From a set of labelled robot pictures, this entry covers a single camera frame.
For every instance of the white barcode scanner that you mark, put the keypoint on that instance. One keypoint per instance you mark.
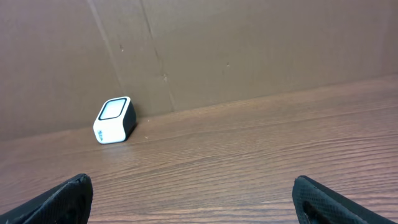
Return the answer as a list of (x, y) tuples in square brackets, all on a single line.
[(115, 121)]

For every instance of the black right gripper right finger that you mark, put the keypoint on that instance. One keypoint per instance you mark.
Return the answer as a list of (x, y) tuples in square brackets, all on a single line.
[(317, 204)]

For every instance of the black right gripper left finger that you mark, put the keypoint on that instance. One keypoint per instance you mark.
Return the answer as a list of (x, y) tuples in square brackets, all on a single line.
[(68, 202)]

